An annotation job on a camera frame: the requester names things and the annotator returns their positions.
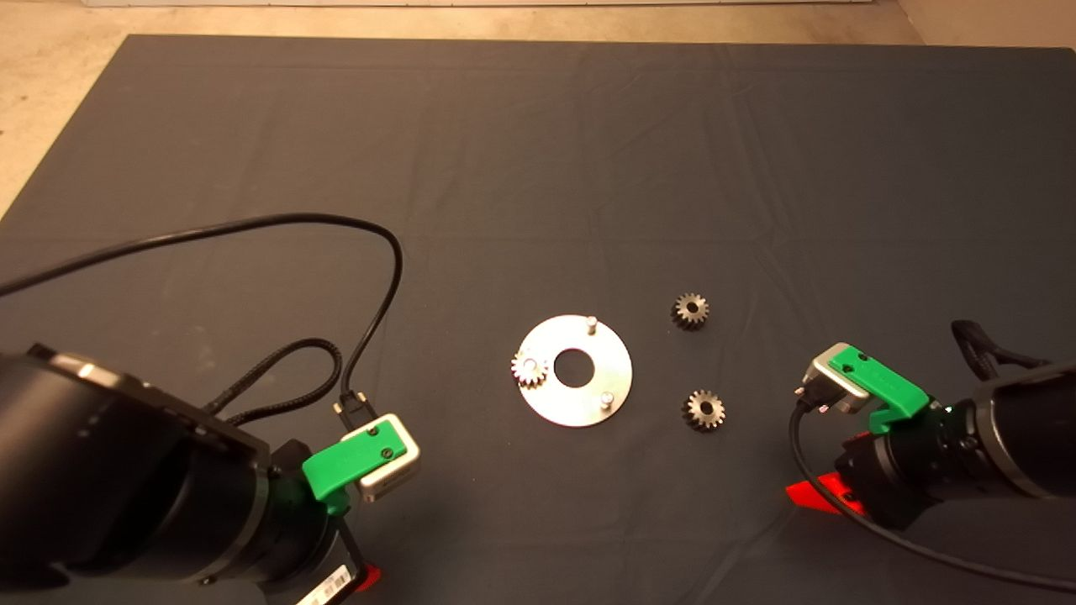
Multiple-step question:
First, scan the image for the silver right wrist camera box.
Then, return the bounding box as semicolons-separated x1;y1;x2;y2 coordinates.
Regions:
807;342;873;415

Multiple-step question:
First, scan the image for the smooth black left camera cable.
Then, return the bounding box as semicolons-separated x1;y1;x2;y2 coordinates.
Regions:
0;213;404;429

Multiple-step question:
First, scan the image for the smooth black right camera cable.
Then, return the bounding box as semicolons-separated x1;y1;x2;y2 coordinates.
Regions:
788;391;1076;593

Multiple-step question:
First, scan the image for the green left camera mount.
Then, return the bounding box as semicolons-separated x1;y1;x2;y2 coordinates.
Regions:
301;418;409;515

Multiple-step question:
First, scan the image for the smooth black camera cable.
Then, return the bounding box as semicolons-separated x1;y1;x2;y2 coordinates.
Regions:
788;391;1076;593
0;213;404;429

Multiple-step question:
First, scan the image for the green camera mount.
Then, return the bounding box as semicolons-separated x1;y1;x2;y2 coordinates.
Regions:
828;345;932;435
301;418;409;515

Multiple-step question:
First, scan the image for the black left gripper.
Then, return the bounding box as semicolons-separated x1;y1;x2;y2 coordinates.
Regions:
252;439;382;605

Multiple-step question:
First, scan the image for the black braided cable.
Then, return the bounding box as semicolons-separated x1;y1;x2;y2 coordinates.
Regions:
202;338;344;425
950;319;1052;379

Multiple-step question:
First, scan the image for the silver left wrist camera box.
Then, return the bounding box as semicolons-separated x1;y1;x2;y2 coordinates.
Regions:
340;413;421;503

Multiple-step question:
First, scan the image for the round metal carrier plate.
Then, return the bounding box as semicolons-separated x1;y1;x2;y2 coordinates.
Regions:
515;313;633;428

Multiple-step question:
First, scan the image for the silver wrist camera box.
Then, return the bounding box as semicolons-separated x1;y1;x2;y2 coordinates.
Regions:
807;342;873;415
340;413;421;503

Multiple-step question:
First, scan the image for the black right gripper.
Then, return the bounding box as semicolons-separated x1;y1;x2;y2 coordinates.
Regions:
786;402;983;530

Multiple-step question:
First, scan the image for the dark grey table cloth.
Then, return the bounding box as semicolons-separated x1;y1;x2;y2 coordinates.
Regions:
0;35;1076;605

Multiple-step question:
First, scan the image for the small steel planetary gear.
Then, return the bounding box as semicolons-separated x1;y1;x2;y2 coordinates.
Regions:
510;351;549;389
682;389;725;432
670;292;709;331

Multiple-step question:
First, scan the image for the green right camera mount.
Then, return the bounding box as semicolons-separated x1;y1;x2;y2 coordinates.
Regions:
828;345;932;435

